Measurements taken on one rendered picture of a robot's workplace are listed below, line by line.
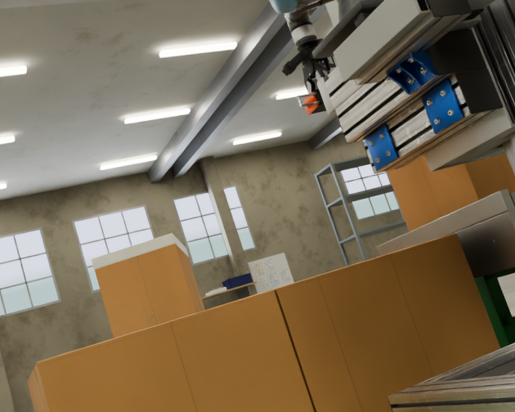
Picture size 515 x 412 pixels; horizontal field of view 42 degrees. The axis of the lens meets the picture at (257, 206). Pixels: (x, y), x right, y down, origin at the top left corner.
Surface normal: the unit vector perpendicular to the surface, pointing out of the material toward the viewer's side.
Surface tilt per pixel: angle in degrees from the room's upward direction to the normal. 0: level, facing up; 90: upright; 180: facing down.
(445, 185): 90
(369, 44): 90
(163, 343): 90
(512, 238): 90
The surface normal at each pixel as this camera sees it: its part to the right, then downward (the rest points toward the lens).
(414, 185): -0.90, 0.22
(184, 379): 0.32, -0.28
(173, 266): 0.00, -0.18
